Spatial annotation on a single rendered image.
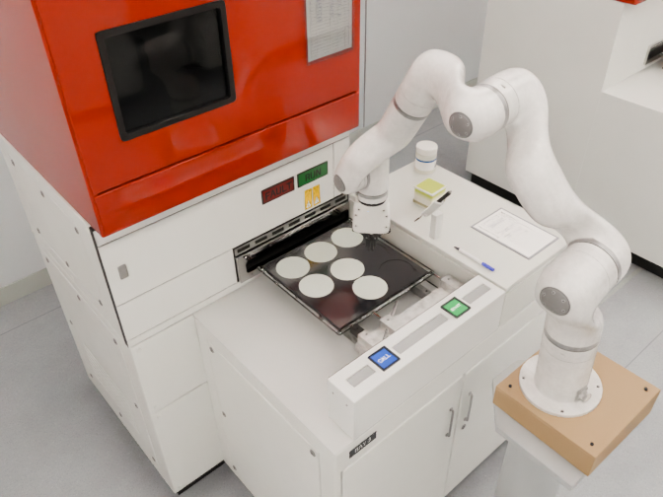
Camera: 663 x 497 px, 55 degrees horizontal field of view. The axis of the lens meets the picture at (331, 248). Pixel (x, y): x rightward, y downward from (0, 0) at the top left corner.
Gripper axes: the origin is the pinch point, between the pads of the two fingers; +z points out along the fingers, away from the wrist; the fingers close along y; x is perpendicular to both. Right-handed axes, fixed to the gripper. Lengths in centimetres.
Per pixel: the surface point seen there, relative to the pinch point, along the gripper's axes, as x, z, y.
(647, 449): 10, 101, 106
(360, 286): -7.2, 10.3, -2.4
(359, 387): -48.2, 4.4, 0.0
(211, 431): -16, 73, -52
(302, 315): -12.0, 18.2, -18.8
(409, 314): -15.2, 12.3, 11.7
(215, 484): -19, 100, -54
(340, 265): 1.4, 10.2, -8.8
